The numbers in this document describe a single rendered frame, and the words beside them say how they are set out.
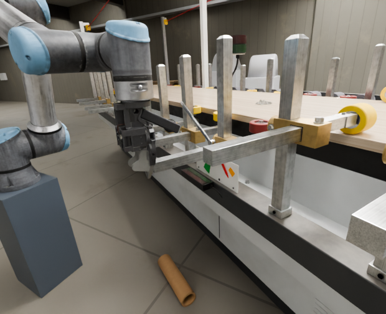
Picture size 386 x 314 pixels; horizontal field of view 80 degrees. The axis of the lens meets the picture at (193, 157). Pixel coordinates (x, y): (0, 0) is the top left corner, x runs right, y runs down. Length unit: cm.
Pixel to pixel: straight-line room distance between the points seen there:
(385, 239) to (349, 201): 57
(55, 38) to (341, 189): 83
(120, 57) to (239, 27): 596
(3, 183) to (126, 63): 99
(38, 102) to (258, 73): 397
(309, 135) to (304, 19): 564
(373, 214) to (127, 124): 49
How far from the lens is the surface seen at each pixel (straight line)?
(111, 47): 57
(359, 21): 608
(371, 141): 73
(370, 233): 26
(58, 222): 148
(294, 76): 57
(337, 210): 85
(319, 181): 85
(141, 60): 55
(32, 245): 145
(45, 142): 136
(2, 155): 134
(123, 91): 55
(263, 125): 81
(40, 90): 125
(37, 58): 59
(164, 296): 140
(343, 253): 63
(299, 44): 57
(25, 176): 137
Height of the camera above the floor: 109
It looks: 21 degrees down
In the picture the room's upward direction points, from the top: 3 degrees counter-clockwise
